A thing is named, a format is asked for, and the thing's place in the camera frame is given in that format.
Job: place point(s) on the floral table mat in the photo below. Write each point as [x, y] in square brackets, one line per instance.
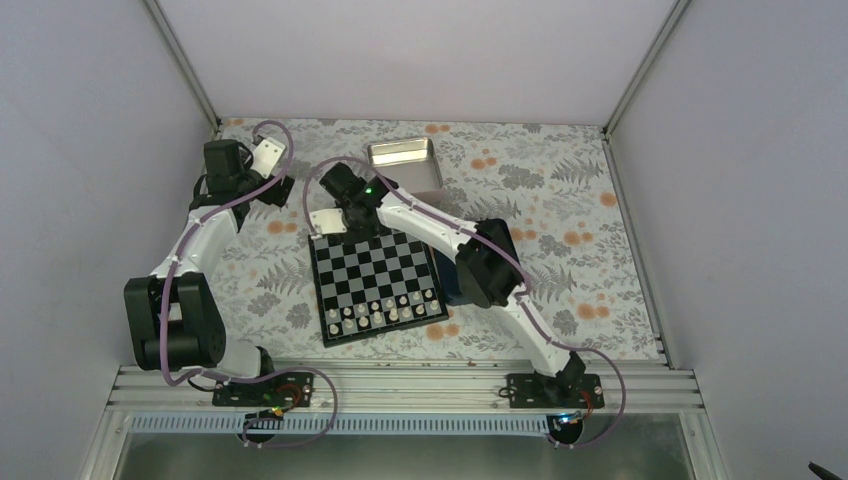
[550, 183]

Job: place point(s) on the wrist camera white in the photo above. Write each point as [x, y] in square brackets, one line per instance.
[328, 222]
[267, 153]

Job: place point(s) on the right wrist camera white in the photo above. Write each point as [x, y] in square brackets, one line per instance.
[328, 222]

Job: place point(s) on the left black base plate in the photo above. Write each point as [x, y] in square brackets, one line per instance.
[293, 389]

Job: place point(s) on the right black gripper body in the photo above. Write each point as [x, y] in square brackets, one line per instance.
[365, 231]

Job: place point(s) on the aluminium front rail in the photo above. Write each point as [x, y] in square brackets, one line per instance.
[448, 387]

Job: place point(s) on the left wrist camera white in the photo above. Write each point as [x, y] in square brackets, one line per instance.
[267, 153]

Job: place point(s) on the dark blue piece box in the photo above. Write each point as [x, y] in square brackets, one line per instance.
[482, 273]

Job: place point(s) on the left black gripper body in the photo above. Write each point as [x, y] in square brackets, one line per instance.
[271, 198]

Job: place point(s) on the white slotted cable duct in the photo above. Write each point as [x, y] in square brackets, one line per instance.
[342, 424]

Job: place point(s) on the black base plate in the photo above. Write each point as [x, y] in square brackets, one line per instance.
[293, 389]
[533, 391]

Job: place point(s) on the aluminium corner post left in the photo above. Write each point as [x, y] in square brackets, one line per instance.
[168, 34]

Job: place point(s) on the black grey chess board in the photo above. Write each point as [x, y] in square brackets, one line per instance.
[393, 271]

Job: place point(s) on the aluminium corner post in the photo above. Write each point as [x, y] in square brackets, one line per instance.
[168, 34]
[668, 26]

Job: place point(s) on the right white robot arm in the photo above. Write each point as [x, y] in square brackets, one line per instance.
[402, 212]

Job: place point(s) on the aluminium corner post right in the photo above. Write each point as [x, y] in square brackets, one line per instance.
[668, 26]

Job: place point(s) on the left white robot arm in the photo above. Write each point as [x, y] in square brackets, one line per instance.
[173, 318]

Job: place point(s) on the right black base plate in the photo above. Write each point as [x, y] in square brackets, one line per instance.
[533, 391]

